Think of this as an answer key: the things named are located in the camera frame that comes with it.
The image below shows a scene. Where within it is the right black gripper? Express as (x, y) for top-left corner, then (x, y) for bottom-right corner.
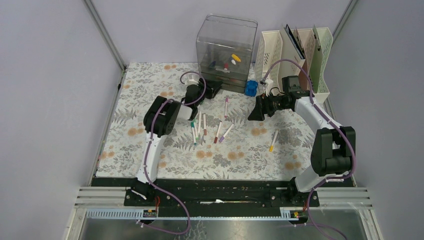
(247, 90), (290, 122)

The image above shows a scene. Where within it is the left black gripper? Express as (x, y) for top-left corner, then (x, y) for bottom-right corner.
(194, 78), (222, 107)

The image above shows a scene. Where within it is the pink cap white marker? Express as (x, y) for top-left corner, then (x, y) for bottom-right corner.
(224, 96), (229, 119)

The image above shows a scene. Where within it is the yellow small bottle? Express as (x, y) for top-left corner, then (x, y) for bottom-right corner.
(231, 54), (241, 62)

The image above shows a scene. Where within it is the yellow cap white marker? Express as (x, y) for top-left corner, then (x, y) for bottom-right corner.
(269, 130), (279, 152)

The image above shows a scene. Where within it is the clear acrylic drawer organizer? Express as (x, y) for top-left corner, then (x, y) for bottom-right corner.
(196, 14), (258, 93)

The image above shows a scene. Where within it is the purple cap white marker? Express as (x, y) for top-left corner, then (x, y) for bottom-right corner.
(219, 123), (234, 143)

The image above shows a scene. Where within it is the teal cap white marker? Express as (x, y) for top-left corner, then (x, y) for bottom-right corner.
(190, 121), (197, 146)

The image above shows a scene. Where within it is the rust cap white marker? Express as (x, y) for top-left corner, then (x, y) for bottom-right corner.
(202, 113), (208, 136)

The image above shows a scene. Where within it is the brown cap white marker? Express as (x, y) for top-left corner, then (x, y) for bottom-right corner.
(213, 121), (222, 144)

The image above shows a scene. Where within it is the pink clipboard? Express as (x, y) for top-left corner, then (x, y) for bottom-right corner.
(293, 28), (316, 91)

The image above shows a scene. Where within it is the beige notebook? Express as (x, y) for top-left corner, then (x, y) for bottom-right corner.
(278, 24), (305, 79)

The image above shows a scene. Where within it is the green clipboard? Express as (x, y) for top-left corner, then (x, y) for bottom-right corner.
(309, 25), (333, 95)

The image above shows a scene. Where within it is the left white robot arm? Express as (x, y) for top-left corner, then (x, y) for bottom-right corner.
(130, 78), (222, 206)

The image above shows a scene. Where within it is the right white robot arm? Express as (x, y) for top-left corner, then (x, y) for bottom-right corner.
(248, 75), (356, 206)

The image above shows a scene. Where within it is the blue stapler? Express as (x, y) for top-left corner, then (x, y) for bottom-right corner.
(244, 80), (259, 97)

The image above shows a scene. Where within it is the floral table mat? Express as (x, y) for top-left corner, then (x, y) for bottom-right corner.
(95, 62), (315, 181)

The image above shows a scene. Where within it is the white mesh file rack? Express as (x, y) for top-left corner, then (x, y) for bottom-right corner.
(254, 25), (333, 104)

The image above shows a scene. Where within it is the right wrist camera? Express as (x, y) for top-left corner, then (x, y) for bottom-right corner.
(259, 78), (275, 96)

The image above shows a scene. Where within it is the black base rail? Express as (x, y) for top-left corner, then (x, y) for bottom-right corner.
(92, 177), (359, 219)

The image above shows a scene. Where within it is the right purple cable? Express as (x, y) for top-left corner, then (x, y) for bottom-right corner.
(261, 58), (357, 240)

